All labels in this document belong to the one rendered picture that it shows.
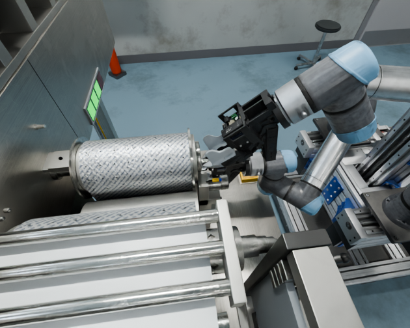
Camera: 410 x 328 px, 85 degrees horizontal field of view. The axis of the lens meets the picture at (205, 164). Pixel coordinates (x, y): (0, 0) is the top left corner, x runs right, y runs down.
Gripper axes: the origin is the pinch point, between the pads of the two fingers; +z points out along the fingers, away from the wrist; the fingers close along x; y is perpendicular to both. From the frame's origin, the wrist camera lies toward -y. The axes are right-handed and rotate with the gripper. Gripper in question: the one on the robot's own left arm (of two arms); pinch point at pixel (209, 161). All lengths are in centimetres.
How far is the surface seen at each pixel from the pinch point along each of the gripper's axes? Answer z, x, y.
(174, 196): 8.6, 6.9, 3.6
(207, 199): 8.0, 4.0, -8.4
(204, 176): 4.2, 0.9, -2.9
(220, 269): -4.4, 25.9, 8.5
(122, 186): 16.0, 4.3, 12.5
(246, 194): 9.5, -8.7, -38.1
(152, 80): 112, -240, -71
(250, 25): -20, -292, -128
